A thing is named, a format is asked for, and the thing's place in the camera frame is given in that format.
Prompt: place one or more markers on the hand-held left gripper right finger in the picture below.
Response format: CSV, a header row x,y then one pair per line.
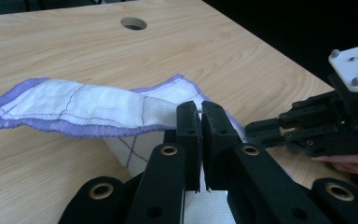
x,y
218,137

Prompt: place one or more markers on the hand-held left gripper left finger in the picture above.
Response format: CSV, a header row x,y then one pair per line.
x,y
189,133

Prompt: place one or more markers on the white cloth with purple grid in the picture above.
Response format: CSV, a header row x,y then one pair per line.
x,y
84,109

